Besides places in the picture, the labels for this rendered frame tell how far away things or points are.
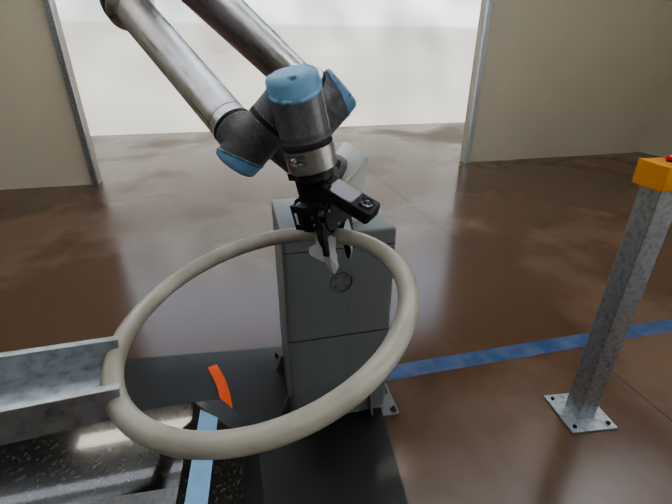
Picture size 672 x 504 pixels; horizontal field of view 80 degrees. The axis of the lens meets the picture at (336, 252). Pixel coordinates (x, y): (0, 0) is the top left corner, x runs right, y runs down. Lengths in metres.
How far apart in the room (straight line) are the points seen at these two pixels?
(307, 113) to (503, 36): 5.60
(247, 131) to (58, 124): 4.84
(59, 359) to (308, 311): 0.91
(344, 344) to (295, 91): 1.10
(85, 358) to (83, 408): 0.11
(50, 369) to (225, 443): 0.32
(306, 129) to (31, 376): 0.54
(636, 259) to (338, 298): 1.02
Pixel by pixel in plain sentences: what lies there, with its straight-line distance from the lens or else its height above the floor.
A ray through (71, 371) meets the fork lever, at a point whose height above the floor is 0.96.
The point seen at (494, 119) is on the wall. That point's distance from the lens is 6.29.
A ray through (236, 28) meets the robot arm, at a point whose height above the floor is 1.44.
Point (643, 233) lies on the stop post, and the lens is 1.65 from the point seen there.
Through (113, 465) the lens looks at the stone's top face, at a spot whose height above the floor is 0.80.
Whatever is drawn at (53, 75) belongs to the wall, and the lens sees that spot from 5.51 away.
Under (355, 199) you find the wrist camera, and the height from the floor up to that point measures 1.15.
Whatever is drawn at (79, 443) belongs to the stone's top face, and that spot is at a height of 0.80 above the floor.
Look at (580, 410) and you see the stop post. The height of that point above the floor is 0.06.
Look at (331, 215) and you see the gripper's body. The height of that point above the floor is 1.11.
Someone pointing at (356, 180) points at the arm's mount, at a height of 1.00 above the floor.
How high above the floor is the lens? 1.37
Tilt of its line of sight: 26 degrees down
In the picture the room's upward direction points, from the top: straight up
